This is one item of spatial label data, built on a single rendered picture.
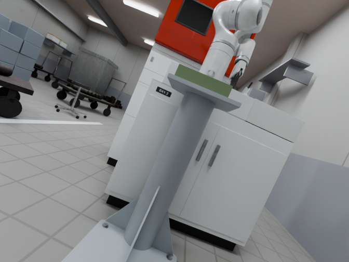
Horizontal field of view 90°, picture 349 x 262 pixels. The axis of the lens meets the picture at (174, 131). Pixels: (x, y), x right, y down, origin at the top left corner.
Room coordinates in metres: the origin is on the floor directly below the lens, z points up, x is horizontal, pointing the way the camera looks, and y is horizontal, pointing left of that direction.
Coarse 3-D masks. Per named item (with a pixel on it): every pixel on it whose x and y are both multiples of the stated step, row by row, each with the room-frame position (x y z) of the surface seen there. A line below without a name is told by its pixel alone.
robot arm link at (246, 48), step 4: (244, 40) 1.15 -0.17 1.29; (248, 40) 1.13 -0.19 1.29; (252, 40) 1.13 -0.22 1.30; (240, 44) 1.14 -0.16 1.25; (244, 44) 1.13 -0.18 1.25; (248, 44) 1.12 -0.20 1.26; (252, 44) 1.13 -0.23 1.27; (240, 48) 1.13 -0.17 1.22; (244, 48) 1.12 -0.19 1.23; (248, 48) 1.12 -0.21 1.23; (252, 48) 1.13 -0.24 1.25; (236, 52) 1.14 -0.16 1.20; (240, 52) 1.13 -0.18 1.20; (244, 52) 1.11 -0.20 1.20; (248, 52) 1.11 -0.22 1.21; (236, 56) 1.16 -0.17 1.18; (248, 56) 1.11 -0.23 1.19
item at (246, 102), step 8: (176, 64) 1.03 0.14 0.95; (168, 72) 1.03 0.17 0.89; (168, 80) 1.03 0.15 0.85; (232, 88) 1.07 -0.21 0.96; (232, 96) 1.07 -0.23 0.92; (240, 96) 1.07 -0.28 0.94; (248, 96) 1.07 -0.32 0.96; (248, 104) 1.08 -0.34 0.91; (232, 112) 1.07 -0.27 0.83; (240, 112) 1.07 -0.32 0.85; (248, 112) 1.08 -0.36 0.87
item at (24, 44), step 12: (0, 24) 3.05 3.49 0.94; (12, 24) 3.19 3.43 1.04; (0, 36) 2.80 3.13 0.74; (12, 36) 2.96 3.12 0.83; (24, 36) 3.17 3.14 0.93; (36, 36) 3.36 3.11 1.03; (0, 48) 2.85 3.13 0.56; (12, 48) 3.03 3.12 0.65; (24, 48) 3.22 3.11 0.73; (36, 48) 3.43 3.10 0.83; (0, 60) 2.92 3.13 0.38; (12, 60) 3.10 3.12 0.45; (24, 60) 3.30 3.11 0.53; (24, 72) 3.38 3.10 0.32
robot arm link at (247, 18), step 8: (248, 0) 0.83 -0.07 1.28; (256, 0) 0.81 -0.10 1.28; (240, 8) 0.83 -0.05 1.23; (248, 8) 0.81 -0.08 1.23; (256, 8) 0.80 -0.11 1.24; (240, 16) 0.83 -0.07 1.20; (248, 16) 0.82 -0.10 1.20; (256, 16) 0.81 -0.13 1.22; (240, 24) 0.85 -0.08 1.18; (248, 24) 0.84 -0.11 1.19; (256, 24) 0.84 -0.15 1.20
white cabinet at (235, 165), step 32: (160, 96) 1.03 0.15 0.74; (160, 128) 1.04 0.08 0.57; (224, 128) 1.07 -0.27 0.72; (256, 128) 1.08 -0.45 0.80; (128, 160) 1.03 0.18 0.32; (192, 160) 1.06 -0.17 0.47; (224, 160) 1.07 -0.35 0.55; (256, 160) 1.09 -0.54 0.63; (128, 192) 1.03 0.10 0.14; (192, 192) 1.06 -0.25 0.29; (224, 192) 1.08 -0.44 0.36; (256, 192) 1.10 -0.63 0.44; (192, 224) 1.08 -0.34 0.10; (224, 224) 1.09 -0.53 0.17
